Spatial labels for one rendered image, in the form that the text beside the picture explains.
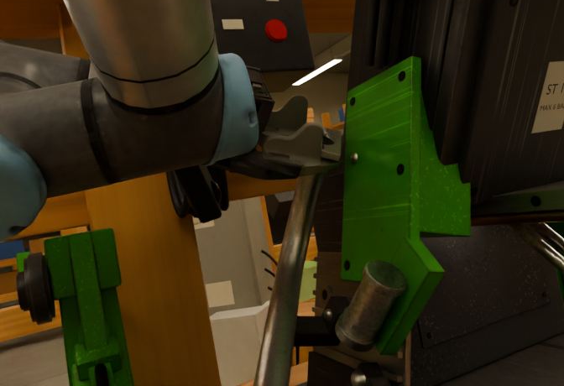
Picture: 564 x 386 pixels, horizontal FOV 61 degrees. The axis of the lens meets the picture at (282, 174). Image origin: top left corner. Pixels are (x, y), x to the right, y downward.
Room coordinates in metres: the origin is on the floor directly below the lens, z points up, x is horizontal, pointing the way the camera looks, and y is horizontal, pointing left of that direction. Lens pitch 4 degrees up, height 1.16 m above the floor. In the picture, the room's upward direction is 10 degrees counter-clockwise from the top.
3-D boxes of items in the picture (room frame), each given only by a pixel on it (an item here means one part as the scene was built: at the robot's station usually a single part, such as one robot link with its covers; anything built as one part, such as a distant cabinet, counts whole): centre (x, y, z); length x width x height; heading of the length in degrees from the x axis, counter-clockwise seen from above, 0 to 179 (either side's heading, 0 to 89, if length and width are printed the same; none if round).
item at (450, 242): (0.75, -0.20, 1.07); 0.30 x 0.18 x 0.34; 114
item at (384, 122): (0.49, -0.12, 1.17); 0.13 x 0.12 x 0.20; 114
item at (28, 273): (0.51, 0.28, 1.12); 0.07 x 0.03 x 0.08; 24
